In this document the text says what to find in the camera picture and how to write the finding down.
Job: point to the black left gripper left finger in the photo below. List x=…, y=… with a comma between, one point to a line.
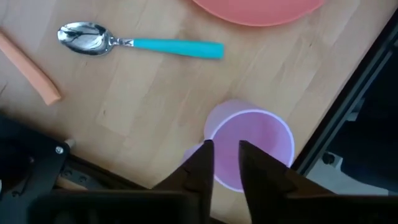
x=199, y=174

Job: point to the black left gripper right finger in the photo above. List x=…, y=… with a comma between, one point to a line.
x=261, y=180

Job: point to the lilac plastic cup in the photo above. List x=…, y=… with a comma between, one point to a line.
x=258, y=133

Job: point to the pink plastic plate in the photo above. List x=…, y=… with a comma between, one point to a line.
x=258, y=12

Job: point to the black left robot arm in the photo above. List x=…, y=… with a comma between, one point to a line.
x=28, y=161

